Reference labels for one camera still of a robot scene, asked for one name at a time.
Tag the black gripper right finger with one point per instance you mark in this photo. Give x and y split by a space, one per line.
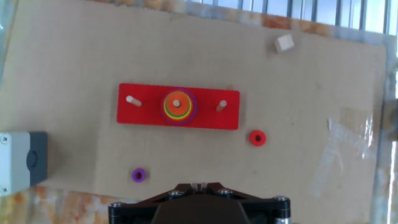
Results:
267 208

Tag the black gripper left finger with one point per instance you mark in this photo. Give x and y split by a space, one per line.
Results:
140 208

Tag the red Hanoi base with pegs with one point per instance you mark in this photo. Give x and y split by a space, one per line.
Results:
143 117

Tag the clear tape patch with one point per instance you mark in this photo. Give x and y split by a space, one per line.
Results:
351 137

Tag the brown cardboard sheet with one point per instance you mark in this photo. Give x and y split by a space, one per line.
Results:
280 93

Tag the grey box with red button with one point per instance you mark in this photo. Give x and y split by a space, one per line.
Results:
15 161

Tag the small wooden cube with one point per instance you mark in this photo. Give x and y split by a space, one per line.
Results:
284 44

